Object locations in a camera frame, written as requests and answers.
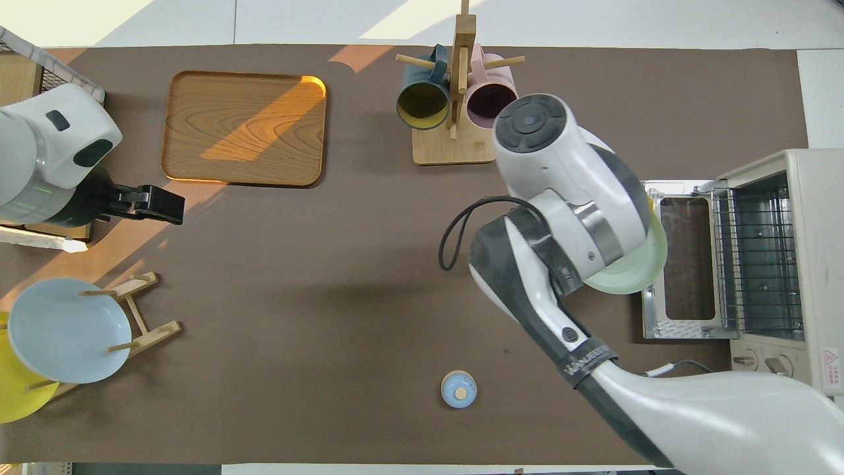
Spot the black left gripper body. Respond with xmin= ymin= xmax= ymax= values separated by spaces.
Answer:
xmin=63 ymin=166 xmax=125 ymax=229

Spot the pale green plate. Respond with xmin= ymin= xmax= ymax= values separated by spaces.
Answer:
xmin=584 ymin=210 xmax=669 ymax=295

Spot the white toaster oven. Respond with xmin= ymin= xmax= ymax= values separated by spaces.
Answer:
xmin=642 ymin=148 xmax=844 ymax=396

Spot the wooden plate rack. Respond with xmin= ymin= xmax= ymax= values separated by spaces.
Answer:
xmin=26 ymin=270 xmax=183 ymax=400

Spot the light blue plate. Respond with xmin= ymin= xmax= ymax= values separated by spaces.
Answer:
xmin=7 ymin=277 xmax=133 ymax=385

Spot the wooden serving tray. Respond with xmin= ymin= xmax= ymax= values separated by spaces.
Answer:
xmin=161 ymin=70 xmax=328 ymax=188

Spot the brown table mat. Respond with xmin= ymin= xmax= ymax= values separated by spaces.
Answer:
xmin=0 ymin=44 xmax=844 ymax=466

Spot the yellow plate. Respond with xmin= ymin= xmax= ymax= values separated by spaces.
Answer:
xmin=0 ymin=311 xmax=60 ymax=424

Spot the dark blue mug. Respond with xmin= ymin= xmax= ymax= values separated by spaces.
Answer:
xmin=396 ymin=44 xmax=451 ymax=131

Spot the wooden mug rack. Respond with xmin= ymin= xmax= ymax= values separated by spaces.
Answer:
xmin=396 ymin=0 xmax=526 ymax=166

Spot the pink mug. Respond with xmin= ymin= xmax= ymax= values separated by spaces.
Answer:
xmin=466 ymin=44 xmax=521 ymax=131

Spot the small blue lid wooden knob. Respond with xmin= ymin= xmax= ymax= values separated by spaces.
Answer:
xmin=440 ymin=370 xmax=478 ymax=409

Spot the black wire basket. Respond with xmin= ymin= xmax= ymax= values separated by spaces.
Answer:
xmin=0 ymin=26 xmax=106 ymax=106

